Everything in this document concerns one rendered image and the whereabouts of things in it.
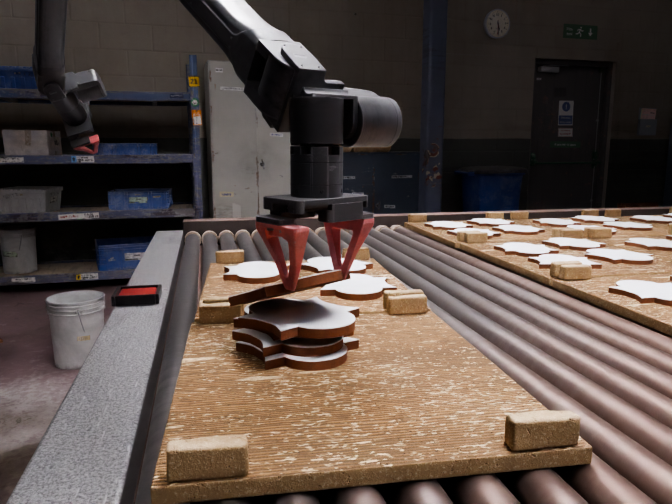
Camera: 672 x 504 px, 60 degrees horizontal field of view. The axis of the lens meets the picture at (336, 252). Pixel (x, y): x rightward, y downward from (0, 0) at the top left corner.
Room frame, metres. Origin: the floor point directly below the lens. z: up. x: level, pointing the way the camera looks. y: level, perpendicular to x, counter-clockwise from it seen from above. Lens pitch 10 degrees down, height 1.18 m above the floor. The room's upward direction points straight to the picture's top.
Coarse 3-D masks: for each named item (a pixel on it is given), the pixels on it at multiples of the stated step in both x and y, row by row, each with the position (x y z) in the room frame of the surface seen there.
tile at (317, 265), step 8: (304, 264) 1.13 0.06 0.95; (312, 264) 1.13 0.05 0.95; (320, 264) 1.13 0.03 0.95; (328, 264) 1.13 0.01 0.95; (352, 264) 1.13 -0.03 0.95; (360, 264) 1.13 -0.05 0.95; (368, 264) 1.14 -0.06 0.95; (320, 272) 1.08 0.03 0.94; (352, 272) 1.08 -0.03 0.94; (360, 272) 1.09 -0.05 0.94
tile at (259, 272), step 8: (240, 264) 1.13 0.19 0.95; (248, 264) 1.13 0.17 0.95; (256, 264) 1.13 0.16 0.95; (264, 264) 1.13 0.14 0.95; (272, 264) 1.13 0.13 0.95; (288, 264) 1.13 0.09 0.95; (232, 272) 1.06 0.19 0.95; (240, 272) 1.06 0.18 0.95; (248, 272) 1.06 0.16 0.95; (256, 272) 1.06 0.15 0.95; (264, 272) 1.06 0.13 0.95; (272, 272) 1.06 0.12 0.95; (288, 272) 1.06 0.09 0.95; (224, 280) 1.04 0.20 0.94; (240, 280) 1.03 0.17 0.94; (248, 280) 1.02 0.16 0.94; (256, 280) 1.02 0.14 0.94; (264, 280) 1.02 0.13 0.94; (272, 280) 1.03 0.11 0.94
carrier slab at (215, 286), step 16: (208, 272) 1.11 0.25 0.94; (224, 272) 1.11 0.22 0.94; (304, 272) 1.11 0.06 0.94; (368, 272) 1.11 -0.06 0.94; (384, 272) 1.11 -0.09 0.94; (208, 288) 0.98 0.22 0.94; (224, 288) 0.98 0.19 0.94; (240, 288) 0.98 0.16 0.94; (256, 288) 0.98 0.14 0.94; (320, 288) 0.98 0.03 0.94; (400, 288) 0.98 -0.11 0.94; (336, 304) 0.88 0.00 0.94; (352, 304) 0.88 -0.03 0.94; (368, 304) 0.88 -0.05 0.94
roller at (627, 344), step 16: (400, 240) 1.66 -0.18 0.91; (432, 256) 1.42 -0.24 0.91; (448, 256) 1.36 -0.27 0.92; (464, 272) 1.24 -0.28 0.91; (480, 272) 1.19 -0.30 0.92; (496, 288) 1.10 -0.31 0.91; (512, 288) 1.06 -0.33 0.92; (528, 304) 0.98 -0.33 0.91; (544, 304) 0.95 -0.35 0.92; (560, 320) 0.89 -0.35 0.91; (576, 320) 0.86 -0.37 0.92; (592, 320) 0.85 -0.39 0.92; (608, 336) 0.79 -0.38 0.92; (624, 336) 0.77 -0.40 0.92; (640, 352) 0.73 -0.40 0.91; (656, 352) 0.71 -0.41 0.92
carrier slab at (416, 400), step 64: (384, 320) 0.80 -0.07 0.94; (192, 384) 0.57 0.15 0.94; (256, 384) 0.57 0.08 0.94; (320, 384) 0.57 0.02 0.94; (384, 384) 0.57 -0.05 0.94; (448, 384) 0.57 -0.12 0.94; (512, 384) 0.57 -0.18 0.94; (256, 448) 0.44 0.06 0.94; (320, 448) 0.44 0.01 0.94; (384, 448) 0.44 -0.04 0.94; (448, 448) 0.44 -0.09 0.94; (576, 448) 0.44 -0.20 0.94
